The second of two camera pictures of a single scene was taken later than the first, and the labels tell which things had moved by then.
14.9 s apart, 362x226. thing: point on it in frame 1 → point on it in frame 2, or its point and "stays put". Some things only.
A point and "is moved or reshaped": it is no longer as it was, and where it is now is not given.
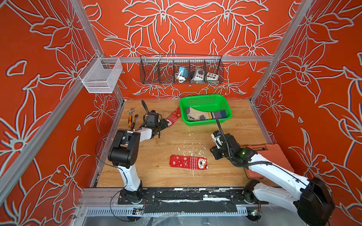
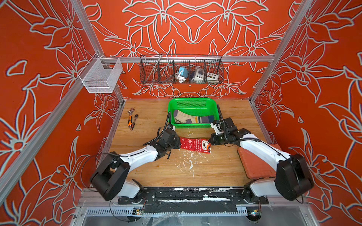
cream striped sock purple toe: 193,114 → 180,117
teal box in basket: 185,71 stays put
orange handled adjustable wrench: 130,117 stays put
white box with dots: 211,76 stays put
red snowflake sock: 174,117 → 195,144
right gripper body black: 220,153 → 219,139
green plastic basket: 204,109 is moved or reshaped
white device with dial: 199,75 stays put
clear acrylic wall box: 100,75 stays put
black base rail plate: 191,200 stays put
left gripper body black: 161,125 → 175,144
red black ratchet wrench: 136,116 stays put
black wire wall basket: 173,68 stays put
